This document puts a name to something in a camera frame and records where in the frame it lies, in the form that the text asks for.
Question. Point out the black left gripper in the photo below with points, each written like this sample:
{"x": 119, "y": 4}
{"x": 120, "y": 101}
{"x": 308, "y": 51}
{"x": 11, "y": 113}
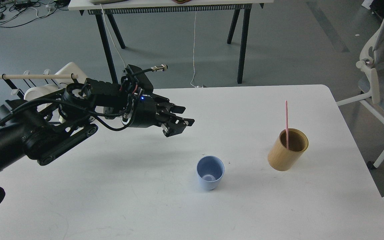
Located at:
{"x": 145, "y": 115}

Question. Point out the blue plastic cup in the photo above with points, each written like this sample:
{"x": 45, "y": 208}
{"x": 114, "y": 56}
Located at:
{"x": 210, "y": 170}

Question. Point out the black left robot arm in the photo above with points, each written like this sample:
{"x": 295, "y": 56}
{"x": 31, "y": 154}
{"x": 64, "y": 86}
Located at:
{"x": 45, "y": 128}

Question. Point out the white plate on rack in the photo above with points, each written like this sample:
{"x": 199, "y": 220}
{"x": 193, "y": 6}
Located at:
{"x": 68, "y": 69}

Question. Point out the tan cylindrical holder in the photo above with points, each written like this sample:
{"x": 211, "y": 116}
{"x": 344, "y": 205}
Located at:
{"x": 283, "y": 156}

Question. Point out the background white table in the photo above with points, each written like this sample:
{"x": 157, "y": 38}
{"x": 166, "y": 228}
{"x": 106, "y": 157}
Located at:
{"x": 161, "y": 6}

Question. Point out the white mug on rack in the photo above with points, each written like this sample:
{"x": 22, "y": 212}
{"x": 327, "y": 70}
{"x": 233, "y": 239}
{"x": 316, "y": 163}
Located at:
{"x": 37, "y": 92}

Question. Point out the wooden rack dowel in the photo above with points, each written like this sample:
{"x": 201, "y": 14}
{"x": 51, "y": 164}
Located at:
{"x": 39, "y": 76}

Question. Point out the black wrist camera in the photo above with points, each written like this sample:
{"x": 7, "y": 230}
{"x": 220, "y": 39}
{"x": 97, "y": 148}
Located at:
{"x": 135, "y": 76}

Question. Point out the black wire dish rack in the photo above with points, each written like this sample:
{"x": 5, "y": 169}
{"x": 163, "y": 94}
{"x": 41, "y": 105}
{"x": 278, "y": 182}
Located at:
{"x": 17, "y": 91}

